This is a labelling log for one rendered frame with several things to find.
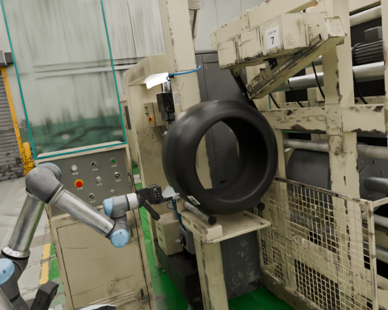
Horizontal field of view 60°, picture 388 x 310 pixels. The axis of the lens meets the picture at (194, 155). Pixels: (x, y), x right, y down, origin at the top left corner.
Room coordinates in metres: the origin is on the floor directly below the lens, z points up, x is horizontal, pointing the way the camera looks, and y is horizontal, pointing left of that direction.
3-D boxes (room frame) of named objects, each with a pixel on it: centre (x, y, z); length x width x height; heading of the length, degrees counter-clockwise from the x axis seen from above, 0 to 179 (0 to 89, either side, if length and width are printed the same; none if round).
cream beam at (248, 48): (1.75, -0.44, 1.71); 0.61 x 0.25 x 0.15; 21
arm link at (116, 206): (1.48, 0.39, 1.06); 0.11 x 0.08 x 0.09; 111
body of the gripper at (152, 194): (1.54, 0.24, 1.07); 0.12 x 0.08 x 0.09; 111
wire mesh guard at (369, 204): (1.66, -0.50, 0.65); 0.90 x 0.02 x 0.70; 21
